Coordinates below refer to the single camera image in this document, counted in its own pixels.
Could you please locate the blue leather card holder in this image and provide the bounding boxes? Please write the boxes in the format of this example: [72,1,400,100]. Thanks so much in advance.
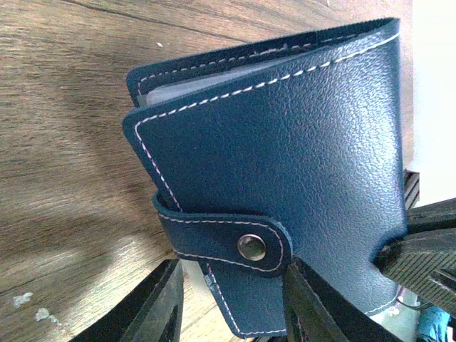
[123,18,407,338]

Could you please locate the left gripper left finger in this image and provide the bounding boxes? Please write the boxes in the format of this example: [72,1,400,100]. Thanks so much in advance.
[72,259,184,341]

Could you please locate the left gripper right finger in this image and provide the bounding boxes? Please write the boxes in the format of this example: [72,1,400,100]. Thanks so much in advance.
[283,258,400,341]

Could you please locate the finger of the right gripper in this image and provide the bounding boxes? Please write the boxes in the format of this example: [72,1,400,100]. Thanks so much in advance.
[374,199,455,316]

